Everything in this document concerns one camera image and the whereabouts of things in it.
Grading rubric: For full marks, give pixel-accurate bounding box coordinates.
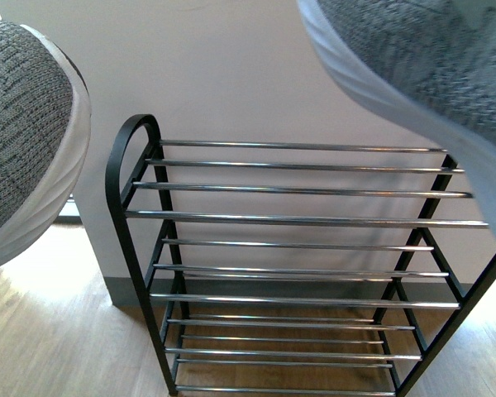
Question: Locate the grey knit sneaker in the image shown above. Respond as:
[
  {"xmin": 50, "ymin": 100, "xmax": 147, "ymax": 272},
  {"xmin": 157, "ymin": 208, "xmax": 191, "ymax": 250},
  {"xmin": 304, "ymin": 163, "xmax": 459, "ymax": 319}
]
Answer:
[
  {"xmin": 296, "ymin": 0, "xmax": 496, "ymax": 260},
  {"xmin": 0, "ymin": 20, "xmax": 91, "ymax": 266}
]

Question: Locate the black metal shoe rack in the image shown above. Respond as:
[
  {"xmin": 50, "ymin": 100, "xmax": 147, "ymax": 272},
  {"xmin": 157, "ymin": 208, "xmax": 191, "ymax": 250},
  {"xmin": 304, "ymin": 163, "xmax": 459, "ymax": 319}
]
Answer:
[{"xmin": 105, "ymin": 115, "xmax": 496, "ymax": 396}]

